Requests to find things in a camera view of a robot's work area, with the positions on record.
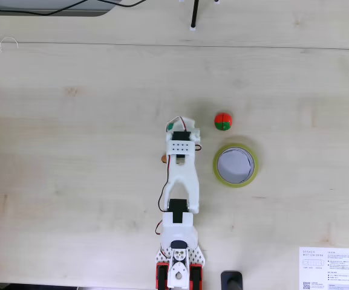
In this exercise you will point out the red toy strawberry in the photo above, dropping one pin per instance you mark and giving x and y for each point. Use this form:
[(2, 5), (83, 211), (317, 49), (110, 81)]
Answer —
[(223, 121)]

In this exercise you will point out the toy hamburger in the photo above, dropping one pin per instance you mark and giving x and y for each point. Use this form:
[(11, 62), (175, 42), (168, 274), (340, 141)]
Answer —
[(164, 158)]

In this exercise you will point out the clear packing tape roll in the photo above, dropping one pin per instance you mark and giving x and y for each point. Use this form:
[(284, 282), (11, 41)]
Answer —
[(219, 173)]

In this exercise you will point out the grey monitor base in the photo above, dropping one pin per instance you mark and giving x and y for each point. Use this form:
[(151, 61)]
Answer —
[(41, 13)]

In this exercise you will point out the green toy cucumber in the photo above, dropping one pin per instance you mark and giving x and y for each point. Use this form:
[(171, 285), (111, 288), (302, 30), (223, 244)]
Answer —
[(170, 127)]

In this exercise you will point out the black camera stand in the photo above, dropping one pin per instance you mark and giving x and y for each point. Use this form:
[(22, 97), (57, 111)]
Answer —
[(194, 13)]

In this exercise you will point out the white printed paper sheet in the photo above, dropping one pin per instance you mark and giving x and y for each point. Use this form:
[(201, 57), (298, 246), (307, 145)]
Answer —
[(331, 269)]

